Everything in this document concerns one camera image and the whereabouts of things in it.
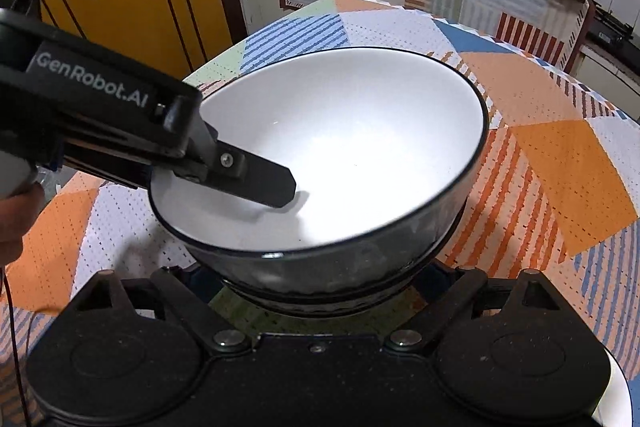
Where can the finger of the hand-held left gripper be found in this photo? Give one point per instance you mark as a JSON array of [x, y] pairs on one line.
[[255, 177]]

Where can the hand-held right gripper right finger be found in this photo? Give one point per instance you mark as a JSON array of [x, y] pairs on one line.
[[450, 302]]

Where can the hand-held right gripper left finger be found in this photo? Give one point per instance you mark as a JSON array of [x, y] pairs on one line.
[[185, 302]]

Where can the white bowl with dark outside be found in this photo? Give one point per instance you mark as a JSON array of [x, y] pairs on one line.
[[350, 147]]

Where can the white plate with sun print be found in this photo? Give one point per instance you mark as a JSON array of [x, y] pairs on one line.
[[612, 387]]

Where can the person's left hand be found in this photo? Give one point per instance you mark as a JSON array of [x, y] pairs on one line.
[[17, 217]]

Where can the colourful geometric tablecloth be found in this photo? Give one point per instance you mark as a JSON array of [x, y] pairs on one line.
[[550, 127]]

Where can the black gas stove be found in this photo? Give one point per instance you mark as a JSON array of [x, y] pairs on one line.
[[612, 32]]

